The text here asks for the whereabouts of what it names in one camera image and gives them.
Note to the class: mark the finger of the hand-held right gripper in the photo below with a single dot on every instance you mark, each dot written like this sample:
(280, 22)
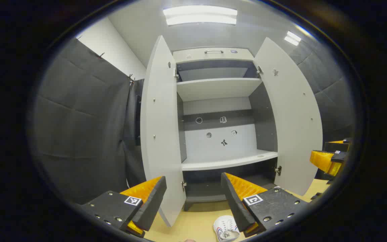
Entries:
(324, 161)
(336, 147)

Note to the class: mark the white shoe cabinet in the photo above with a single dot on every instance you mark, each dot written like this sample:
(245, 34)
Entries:
(220, 151)

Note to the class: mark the white shoe yellow sole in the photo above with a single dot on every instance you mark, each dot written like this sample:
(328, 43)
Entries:
(225, 227)

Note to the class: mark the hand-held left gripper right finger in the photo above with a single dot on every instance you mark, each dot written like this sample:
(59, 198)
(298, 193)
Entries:
(235, 208)

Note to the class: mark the large ceiling light panel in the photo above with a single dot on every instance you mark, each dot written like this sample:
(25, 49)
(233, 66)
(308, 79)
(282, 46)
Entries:
(200, 15)

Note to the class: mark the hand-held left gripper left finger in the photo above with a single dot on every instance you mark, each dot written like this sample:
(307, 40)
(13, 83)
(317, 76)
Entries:
(153, 205)

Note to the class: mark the white cabinet shelf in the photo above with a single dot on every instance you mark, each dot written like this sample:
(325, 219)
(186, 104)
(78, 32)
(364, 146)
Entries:
(213, 89)
(227, 161)

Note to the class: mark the black backdrop cloth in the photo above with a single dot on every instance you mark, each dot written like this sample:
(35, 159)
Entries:
(331, 101)
(79, 117)

